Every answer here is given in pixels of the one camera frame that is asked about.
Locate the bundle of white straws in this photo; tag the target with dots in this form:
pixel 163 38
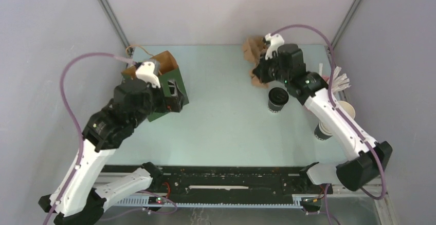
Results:
pixel 340 81

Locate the single white straw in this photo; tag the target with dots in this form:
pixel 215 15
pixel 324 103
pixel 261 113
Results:
pixel 320 67

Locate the stacked brown cup carriers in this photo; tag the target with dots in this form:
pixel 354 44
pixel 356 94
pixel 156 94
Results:
pixel 252 49

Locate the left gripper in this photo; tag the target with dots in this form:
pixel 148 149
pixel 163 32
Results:
pixel 175 102

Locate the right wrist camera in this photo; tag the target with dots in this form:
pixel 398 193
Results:
pixel 273 41

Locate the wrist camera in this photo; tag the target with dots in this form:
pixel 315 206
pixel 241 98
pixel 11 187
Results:
pixel 148 71
pixel 273 41

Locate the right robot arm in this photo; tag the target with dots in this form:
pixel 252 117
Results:
pixel 366 157

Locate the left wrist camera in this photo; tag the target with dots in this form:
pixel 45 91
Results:
pixel 148 71

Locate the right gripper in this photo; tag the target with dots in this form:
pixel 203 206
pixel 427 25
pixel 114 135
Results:
pixel 259 71

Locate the black paper coffee cup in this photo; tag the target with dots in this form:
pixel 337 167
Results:
pixel 276 105

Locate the green paper bag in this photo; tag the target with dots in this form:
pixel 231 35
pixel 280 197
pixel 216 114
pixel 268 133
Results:
pixel 169 69

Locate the brown pulp cup carrier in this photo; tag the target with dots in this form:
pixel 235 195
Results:
pixel 256 82

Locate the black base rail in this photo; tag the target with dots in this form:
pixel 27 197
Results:
pixel 236 186

